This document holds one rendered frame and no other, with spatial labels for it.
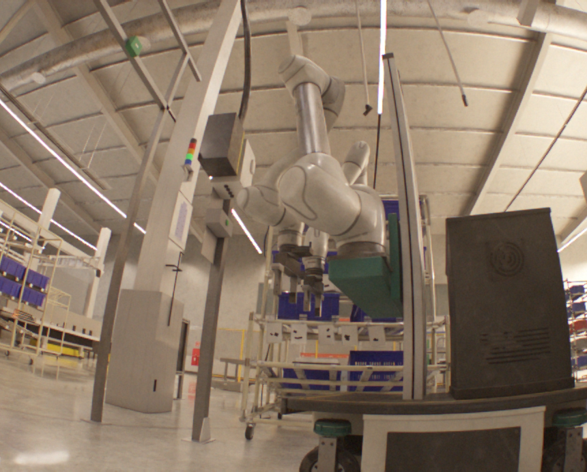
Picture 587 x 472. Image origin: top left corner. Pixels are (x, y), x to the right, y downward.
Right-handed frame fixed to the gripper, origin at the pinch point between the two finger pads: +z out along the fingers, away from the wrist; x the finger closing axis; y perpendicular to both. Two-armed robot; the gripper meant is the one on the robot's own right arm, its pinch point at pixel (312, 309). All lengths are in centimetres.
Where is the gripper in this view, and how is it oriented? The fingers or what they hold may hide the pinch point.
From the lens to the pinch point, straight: 152.2
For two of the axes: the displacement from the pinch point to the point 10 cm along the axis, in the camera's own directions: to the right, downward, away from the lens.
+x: 3.9, 3.8, 8.4
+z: -0.7, 9.2, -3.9
